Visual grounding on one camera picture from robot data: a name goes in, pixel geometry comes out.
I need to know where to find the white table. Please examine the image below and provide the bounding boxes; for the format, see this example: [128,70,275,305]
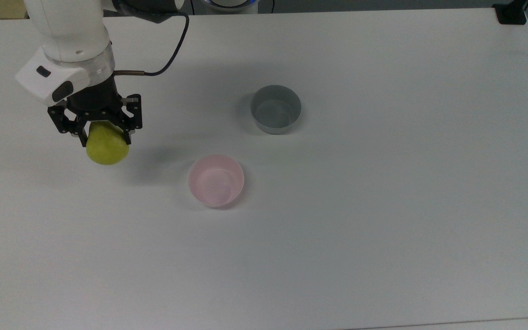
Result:
[346,316,528,330]

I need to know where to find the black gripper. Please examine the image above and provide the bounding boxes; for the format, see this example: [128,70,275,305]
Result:
[47,76,143,149]

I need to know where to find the green pear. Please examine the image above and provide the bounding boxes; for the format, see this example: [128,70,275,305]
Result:
[86,121,131,166]

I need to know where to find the black stand clamp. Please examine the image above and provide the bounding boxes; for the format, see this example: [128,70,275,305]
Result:
[493,0,528,25]

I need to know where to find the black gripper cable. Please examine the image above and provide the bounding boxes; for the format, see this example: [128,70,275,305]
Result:
[114,11,190,77]

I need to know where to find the pink plastic bowl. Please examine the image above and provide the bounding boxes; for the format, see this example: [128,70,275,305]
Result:
[187,154,245,209]

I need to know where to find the grey plastic bowl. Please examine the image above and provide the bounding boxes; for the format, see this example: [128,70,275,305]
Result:
[250,85,302,135]

